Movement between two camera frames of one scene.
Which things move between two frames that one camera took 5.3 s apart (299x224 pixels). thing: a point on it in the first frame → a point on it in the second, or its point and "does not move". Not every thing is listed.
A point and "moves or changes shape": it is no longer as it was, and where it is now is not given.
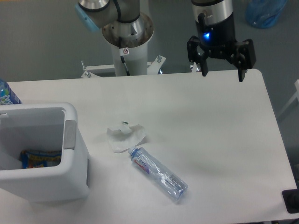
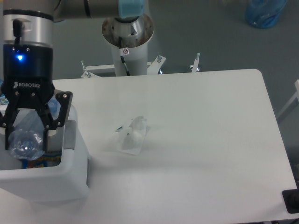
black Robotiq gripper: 219,39 → 28,80
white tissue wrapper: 127,137 moves or changes shape
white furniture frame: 295,96 does not move
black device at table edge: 291,199 does not move
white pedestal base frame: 153,67 does not move
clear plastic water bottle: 175,186 → 26,139
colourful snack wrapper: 32,159 does not move
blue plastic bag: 264,14 does not move
